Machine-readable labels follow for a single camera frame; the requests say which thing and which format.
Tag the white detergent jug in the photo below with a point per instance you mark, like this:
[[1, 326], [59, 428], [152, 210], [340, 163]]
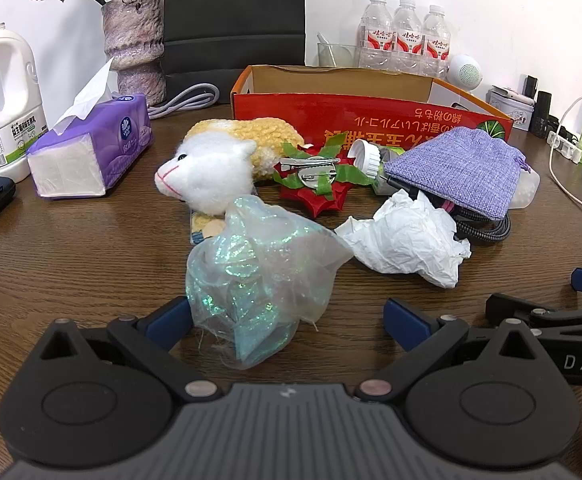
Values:
[[11, 110]]

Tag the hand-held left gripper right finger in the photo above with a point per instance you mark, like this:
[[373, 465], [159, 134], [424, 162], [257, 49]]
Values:
[[408, 322]]

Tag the small black bottle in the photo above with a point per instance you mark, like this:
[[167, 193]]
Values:
[[542, 112], [531, 89]]

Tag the iridescent organza bag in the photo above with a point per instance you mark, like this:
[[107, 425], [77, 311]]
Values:
[[251, 270]]

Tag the black paper bag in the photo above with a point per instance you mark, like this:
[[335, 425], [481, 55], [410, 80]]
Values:
[[231, 10]]

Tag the red and green flower brooch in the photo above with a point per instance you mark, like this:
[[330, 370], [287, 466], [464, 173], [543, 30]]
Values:
[[321, 195]]

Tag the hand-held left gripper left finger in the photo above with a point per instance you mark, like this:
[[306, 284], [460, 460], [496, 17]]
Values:
[[171, 322]]

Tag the red cardboard box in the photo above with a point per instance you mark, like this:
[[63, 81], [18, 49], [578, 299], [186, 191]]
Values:
[[371, 115]]

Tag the white tissue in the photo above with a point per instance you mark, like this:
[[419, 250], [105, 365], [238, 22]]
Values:
[[406, 240]]

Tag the pale tin box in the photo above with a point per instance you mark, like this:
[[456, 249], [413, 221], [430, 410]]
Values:
[[508, 110]]

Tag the clear jar with white cap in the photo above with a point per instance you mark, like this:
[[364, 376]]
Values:
[[366, 157]]

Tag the clear water bottle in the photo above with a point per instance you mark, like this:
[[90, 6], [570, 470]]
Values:
[[408, 35], [377, 30], [437, 42]]

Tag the pill blister pack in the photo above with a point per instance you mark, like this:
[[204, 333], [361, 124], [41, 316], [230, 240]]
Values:
[[206, 227]]

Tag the white round robot figure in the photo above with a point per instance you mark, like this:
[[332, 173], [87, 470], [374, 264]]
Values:
[[465, 72]]

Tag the white and yellow plush sheep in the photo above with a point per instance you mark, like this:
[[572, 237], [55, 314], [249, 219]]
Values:
[[211, 165]]

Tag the translucent plastic container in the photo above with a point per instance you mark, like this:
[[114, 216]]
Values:
[[526, 190]]

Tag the purple tissue pack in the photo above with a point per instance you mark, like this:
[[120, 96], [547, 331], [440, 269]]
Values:
[[121, 135]]

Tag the clear glass cup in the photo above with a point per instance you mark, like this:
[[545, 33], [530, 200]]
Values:
[[341, 55]]

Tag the purple linen pouch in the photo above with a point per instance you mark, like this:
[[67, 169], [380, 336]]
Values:
[[461, 170]]

